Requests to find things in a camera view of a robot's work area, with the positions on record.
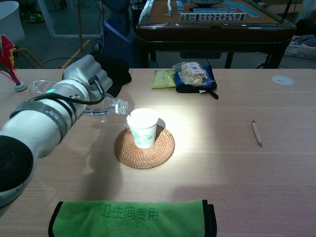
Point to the white round tub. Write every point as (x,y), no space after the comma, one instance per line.
(11,22)

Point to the white plastic basket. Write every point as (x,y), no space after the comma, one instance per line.
(300,50)

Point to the short wooden pencil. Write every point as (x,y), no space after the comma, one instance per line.
(256,133)

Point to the green microfiber towel black trim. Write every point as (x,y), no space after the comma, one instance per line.
(128,219)

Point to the row of face-up mahjong tiles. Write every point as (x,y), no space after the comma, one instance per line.
(212,16)

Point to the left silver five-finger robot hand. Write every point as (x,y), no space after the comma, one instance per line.
(85,69)

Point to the white round grommet cover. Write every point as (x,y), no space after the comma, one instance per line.
(283,80)

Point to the yellow-green snack packet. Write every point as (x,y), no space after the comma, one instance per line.
(163,79)

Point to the long blue mahjong tile row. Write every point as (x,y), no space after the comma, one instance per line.
(243,8)

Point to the brown wooden post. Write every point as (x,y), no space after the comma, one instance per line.
(79,24)

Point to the light wooden chair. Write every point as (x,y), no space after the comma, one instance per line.
(30,56)

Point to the dark wooden mahjong table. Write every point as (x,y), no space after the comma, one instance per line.
(209,32)

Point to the red green feather shuttlecock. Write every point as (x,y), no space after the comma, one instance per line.
(7,59)

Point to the white paper cup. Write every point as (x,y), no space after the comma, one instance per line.
(144,130)

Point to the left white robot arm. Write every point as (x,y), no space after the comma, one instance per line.
(37,123)

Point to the blue fabric pouch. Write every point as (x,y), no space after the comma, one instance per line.
(195,88)

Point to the clear bag of snacks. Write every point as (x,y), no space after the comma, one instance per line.
(193,72)

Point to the black baseball cap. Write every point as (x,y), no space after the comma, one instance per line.
(118,71)

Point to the transparent plastic water bottle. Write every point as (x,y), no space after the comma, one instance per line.
(111,105)

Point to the round woven rattan coaster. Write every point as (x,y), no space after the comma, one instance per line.
(144,158)

